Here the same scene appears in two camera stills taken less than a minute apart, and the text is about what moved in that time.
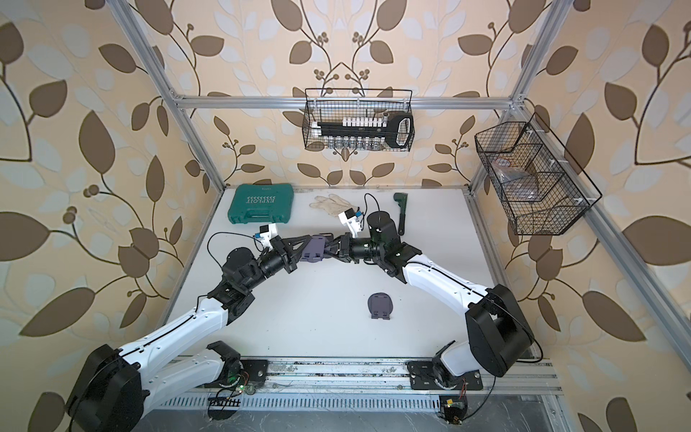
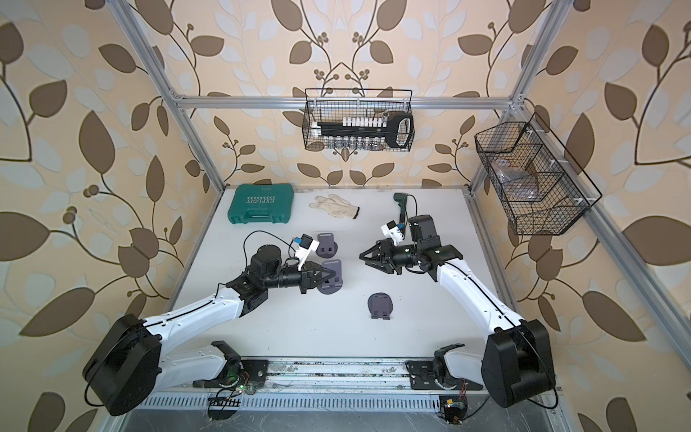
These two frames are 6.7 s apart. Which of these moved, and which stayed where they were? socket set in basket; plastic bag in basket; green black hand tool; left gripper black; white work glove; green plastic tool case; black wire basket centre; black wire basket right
Moved: left gripper black
Stayed: black wire basket right; socket set in basket; white work glove; plastic bag in basket; green black hand tool; green plastic tool case; black wire basket centre
